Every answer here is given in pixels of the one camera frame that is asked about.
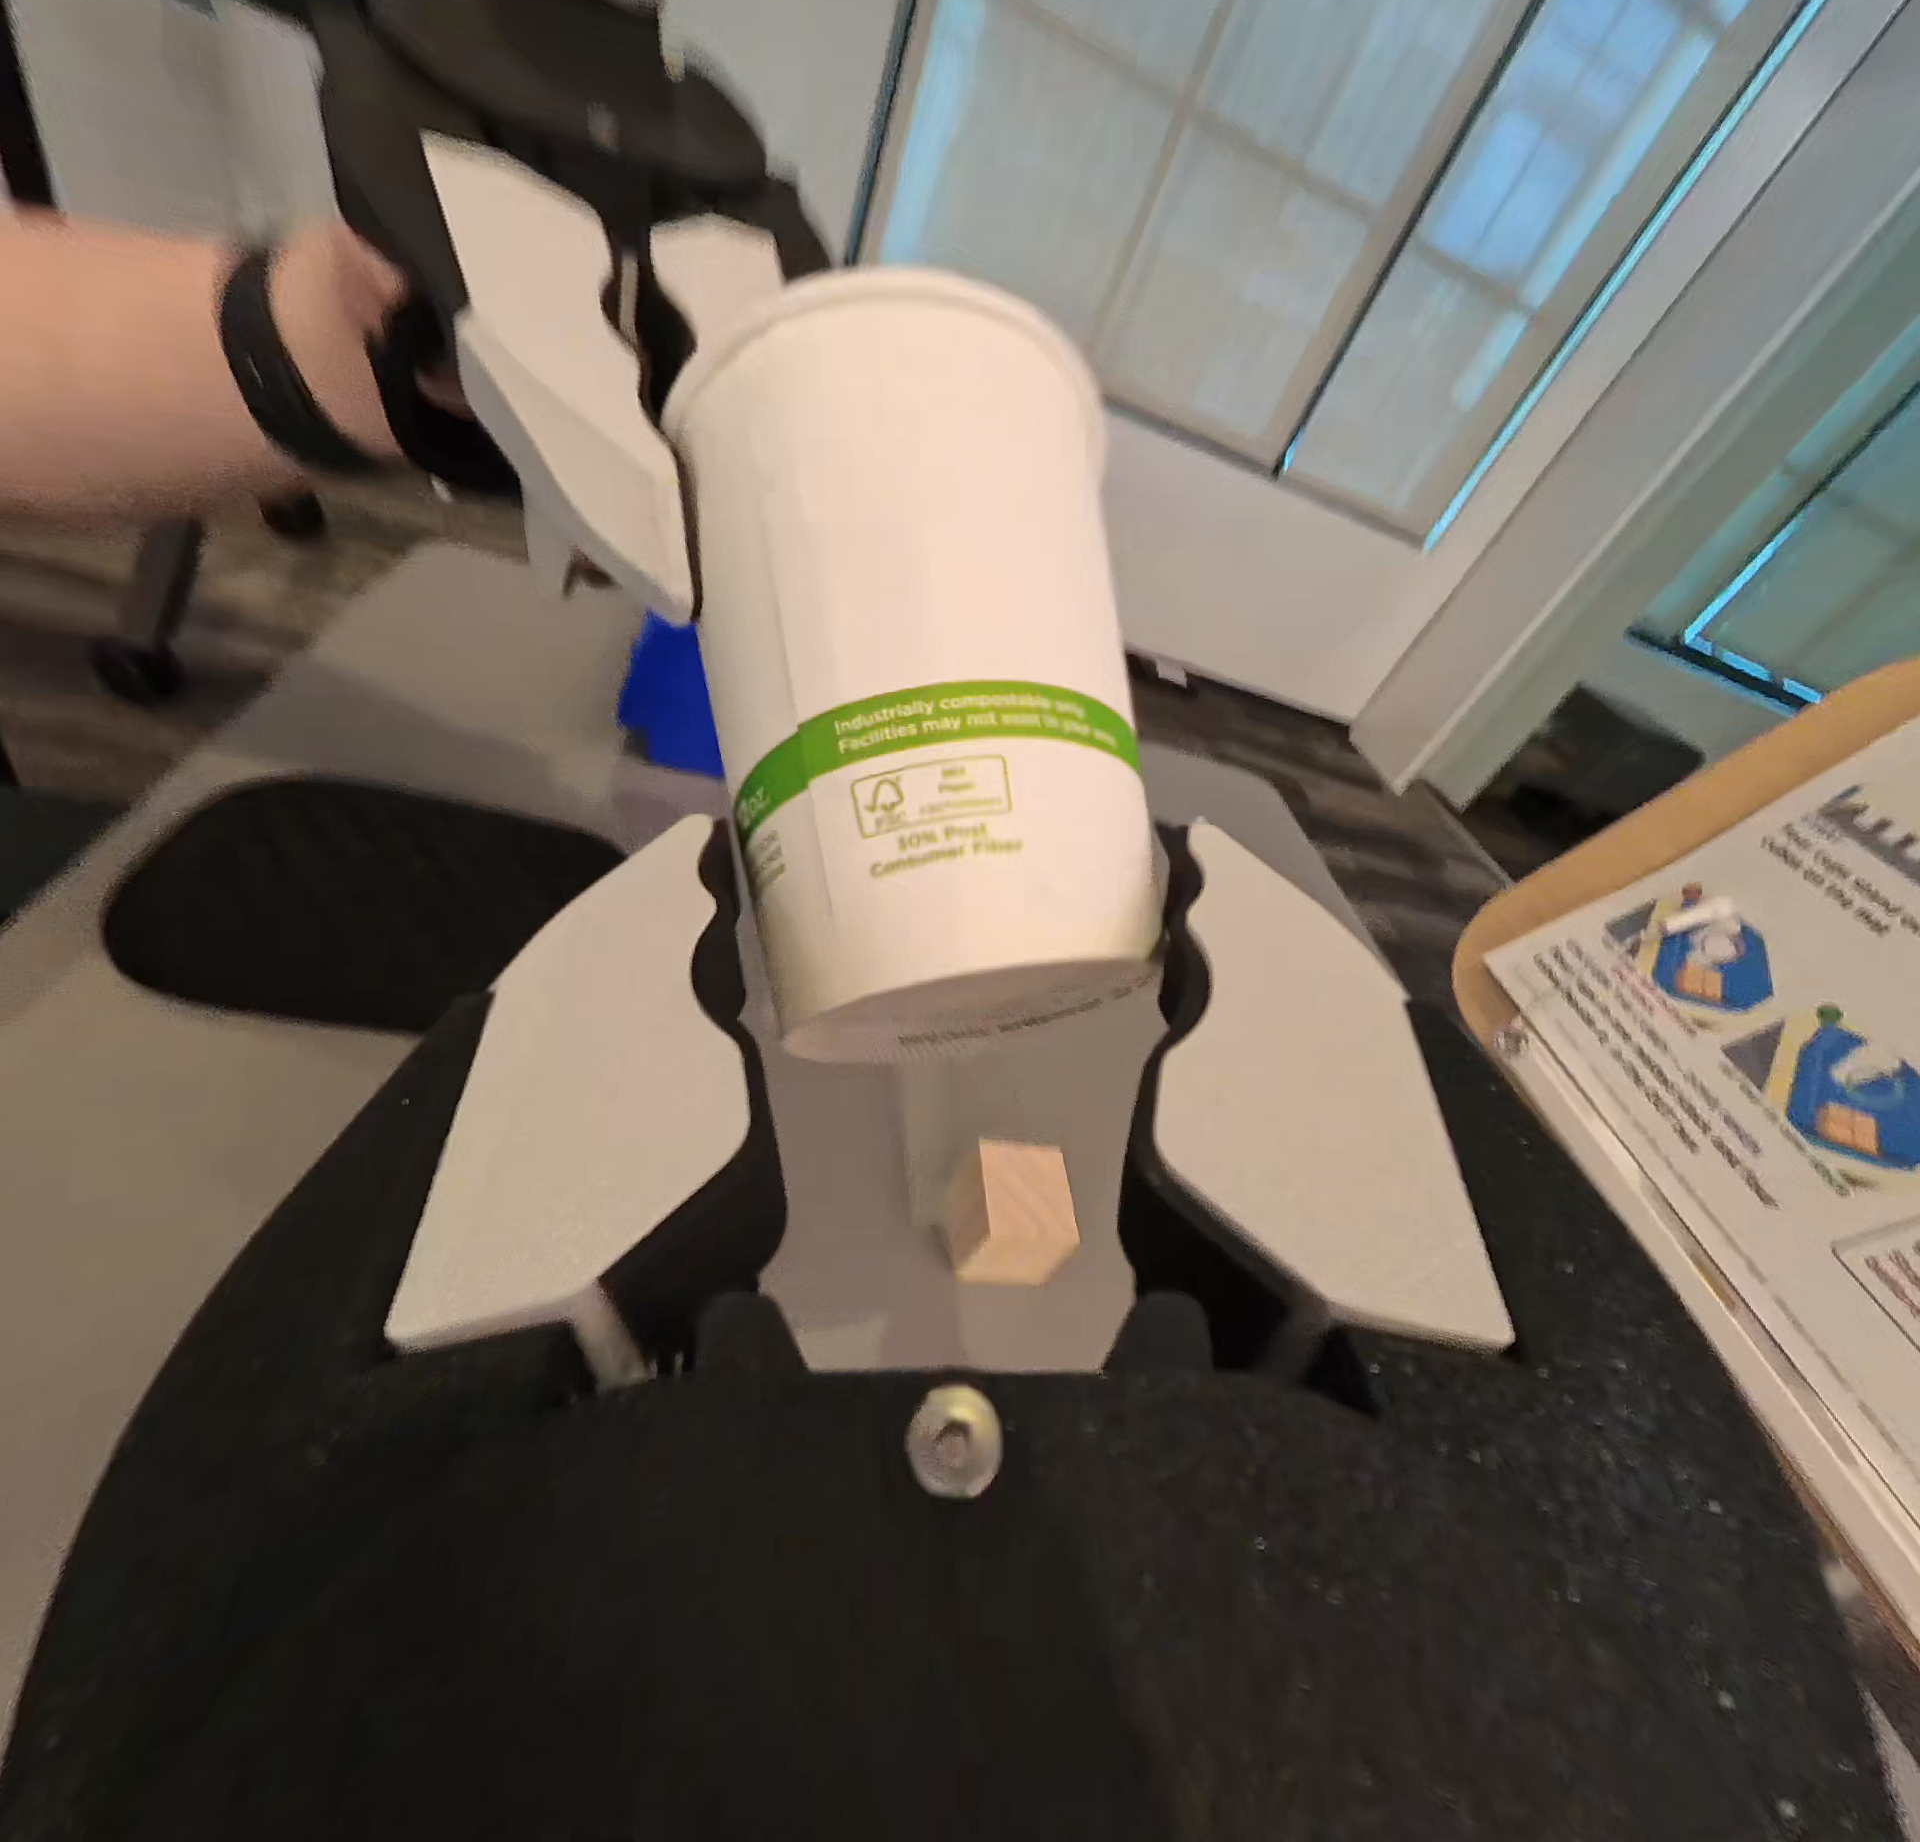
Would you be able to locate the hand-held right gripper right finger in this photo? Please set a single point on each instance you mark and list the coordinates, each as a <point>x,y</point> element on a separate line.
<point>1320,1138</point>

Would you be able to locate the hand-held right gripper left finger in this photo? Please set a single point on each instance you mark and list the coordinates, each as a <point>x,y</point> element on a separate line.
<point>571,1123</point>

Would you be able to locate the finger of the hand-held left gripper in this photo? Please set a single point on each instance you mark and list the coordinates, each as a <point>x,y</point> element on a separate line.
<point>721,280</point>
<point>556,358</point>

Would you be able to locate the wooden cube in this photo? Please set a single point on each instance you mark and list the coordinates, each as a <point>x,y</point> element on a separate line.
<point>1006,1212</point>

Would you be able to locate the white paper cup green band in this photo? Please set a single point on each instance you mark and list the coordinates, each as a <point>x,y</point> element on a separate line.
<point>900,552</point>

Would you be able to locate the blue plastic bin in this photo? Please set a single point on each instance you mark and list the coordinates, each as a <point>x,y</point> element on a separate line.
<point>666,703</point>

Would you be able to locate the person's left forearm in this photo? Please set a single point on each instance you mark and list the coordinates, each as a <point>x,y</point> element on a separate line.
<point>106,358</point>

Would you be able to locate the person's left hand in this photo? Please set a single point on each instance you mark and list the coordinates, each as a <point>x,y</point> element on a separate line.
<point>336,326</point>

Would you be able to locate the black wristband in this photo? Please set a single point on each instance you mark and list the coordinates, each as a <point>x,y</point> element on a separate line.
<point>262,374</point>

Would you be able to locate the printed instruction sheet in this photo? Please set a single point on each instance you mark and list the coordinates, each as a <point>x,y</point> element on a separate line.
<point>1726,1123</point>

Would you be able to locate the instruction sheet on wooden stand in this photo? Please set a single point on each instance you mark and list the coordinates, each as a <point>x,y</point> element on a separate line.
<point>1650,829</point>

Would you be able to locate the black chair base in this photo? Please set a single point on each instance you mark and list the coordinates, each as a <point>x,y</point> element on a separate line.
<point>151,612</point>

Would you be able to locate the framed wall window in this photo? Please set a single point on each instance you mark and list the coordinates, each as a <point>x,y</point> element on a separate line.
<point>1276,145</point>

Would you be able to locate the glass wall panel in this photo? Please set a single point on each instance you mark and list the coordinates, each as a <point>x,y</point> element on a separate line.
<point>1816,583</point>

